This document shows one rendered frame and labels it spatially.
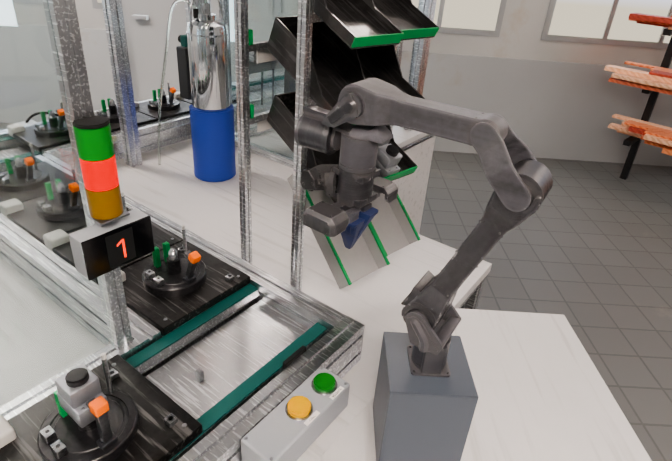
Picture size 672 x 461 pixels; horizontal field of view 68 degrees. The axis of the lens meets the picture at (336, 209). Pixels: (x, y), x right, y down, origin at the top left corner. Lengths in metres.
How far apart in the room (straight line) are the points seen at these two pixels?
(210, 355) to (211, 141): 0.95
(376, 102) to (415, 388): 0.45
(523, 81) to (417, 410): 4.20
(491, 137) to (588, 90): 4.47
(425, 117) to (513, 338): 0.76
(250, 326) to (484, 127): 0.70
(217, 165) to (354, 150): 1.19
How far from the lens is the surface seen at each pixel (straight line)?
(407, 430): 0.90
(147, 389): 0.97
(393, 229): 1.29
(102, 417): 0.84
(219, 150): 1.85
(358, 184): 0.75
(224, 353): 1.08
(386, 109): 0.69
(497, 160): 0.64
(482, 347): 1.25
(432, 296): 0.77
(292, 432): 0.89
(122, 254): 0.90
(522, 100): 4.90
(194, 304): 1.12
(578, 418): 1.19
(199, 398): 1.01
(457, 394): 0.85
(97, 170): 0.83
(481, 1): 4.61
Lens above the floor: 1.67
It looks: 28 degrees down
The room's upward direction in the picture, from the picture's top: 4 degrees clockwise
